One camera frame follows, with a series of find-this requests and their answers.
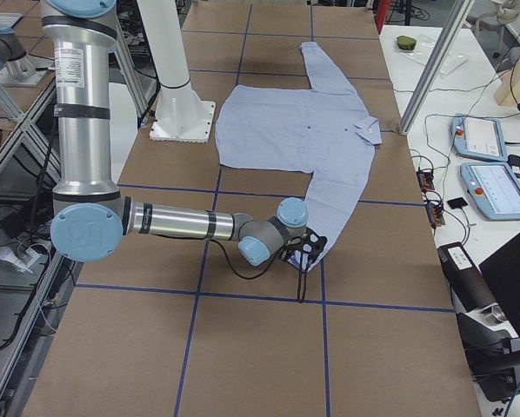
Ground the green object on table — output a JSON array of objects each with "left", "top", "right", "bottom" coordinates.
[{"left": 396, "top": 35, "right": 417, "bottom": 51}]

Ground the far teach pendant tablet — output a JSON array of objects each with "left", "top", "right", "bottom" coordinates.
[{"left": 450, "top": 114, "right": 508, "bottom": 162}]

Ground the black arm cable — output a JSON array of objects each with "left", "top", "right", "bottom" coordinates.
[{"left": 155, "top": 232, "right": 307, "bottom": 281}]

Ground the near teach pendant tablet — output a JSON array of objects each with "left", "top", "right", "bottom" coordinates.
[{"left": 459, "top": 162, "right": 520, "bottom": 221}]

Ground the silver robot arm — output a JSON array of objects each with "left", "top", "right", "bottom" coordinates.
[{"left": 42, "top": 1, "right": 326, "bottom": 300}]

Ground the black box with label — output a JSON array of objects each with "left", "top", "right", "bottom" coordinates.
[{"left": 437, "top": 242, "right": 497, "bottom": 311}]

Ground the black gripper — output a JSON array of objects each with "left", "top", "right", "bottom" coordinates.
[{"left": 279, "top": 228, "right": 328, "bottom": 303}]

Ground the light blue striped shirt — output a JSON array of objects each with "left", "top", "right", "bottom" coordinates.
[{"left": 216, "top": 42, "right": 382, "bottom": 248}]

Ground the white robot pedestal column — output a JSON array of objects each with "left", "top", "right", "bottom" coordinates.
[{"left": 137, "top": 0, "right": 216, "bottom": 143}]

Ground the teach pendant tablet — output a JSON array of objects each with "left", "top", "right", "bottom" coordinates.
[
  {"left": 459, "top": 162, "right": 520, "bottom": 221},
  {"left": 450, "top": 114, "right": 508, "bottom": 162}
]

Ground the grey aluminium frame post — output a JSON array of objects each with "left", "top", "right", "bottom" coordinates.
[{"left": 398, "top": 0, "right": 474, "bottom": 136}]

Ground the black monitor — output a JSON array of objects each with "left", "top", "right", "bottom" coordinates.
[{"left": 480, "top": 233, "right": 520, "bottom": 336}]

